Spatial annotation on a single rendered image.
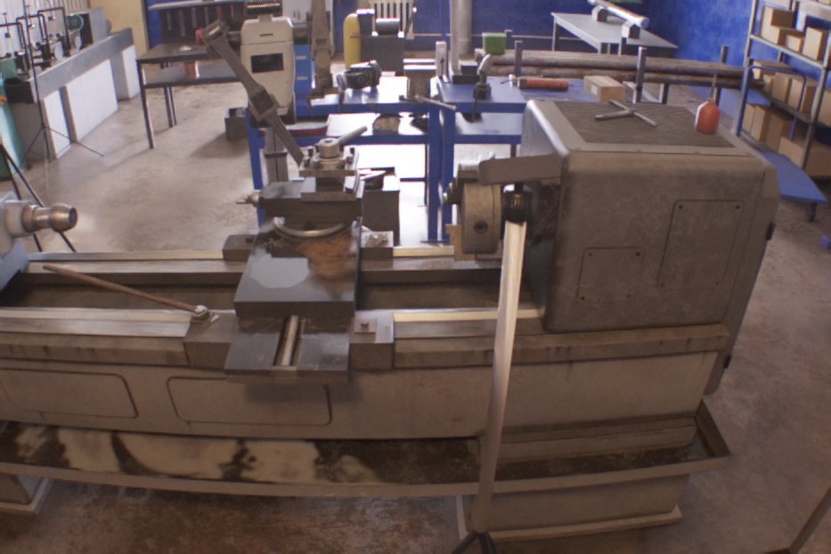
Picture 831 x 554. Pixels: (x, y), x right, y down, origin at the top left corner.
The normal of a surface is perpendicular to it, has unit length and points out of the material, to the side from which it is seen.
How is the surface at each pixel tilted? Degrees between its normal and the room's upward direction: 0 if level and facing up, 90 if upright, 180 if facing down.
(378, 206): 90
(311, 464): 0
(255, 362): 0
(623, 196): 90
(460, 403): 90
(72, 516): 0
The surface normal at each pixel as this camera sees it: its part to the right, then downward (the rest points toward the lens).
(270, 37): 0.18, 0.49
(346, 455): 0.00, -0.87
